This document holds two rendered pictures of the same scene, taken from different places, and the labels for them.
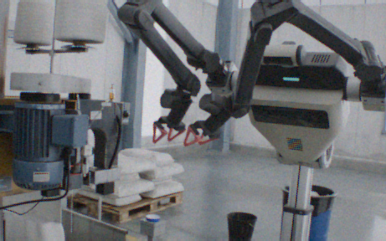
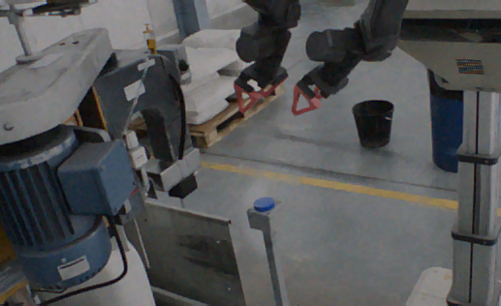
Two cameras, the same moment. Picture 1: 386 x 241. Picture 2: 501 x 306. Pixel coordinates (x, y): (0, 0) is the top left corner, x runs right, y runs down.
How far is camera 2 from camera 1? 0.45 m
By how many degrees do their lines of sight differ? 22
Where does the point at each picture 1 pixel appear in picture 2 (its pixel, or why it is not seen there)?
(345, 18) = not seen: outside the picture
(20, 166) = (31, 263)
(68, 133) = (96, 194)
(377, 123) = not seen: outside the picture
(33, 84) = not seen: outside the picture
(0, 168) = not seen: outside the picture
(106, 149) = (168, 132)
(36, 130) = (35, 200)
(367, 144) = not seen: outside the picture
